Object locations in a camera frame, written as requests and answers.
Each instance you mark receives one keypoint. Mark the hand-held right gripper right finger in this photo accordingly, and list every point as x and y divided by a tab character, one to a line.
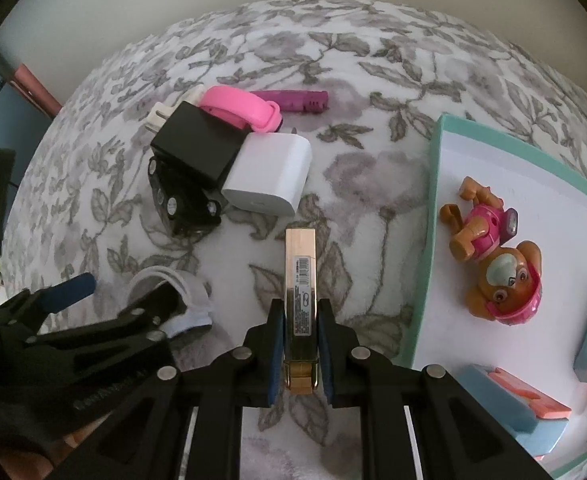
326	355

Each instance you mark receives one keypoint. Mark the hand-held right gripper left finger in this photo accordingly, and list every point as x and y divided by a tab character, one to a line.
275	355

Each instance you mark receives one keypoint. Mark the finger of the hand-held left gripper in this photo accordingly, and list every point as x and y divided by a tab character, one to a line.
68	290
158	310

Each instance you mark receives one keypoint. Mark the white smartwatch with black screen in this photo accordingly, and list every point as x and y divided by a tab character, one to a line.
193	292

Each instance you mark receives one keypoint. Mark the black toy car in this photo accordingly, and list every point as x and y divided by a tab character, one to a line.
188	210

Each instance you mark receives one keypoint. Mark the white charger block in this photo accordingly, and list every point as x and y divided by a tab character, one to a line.
268	175

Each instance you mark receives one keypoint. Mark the pink brown toy dog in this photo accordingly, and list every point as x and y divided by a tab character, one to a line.
503	275

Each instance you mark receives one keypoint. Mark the pink watch band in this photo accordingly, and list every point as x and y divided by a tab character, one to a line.
233	105

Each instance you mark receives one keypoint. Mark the purple translucent lighter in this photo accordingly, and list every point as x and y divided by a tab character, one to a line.
293	100

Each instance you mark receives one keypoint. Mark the teal shallow cardboard box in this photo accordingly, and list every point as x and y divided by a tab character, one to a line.
548	200

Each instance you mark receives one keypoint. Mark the black charger block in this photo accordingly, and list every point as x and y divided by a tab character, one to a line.
198	145

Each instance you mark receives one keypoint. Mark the blue-grey panel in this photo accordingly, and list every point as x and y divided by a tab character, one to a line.
8	110

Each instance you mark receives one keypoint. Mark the white plug adapter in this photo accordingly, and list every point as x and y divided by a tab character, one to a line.
159	116

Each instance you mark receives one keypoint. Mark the pink board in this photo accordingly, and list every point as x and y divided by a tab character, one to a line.
38	90

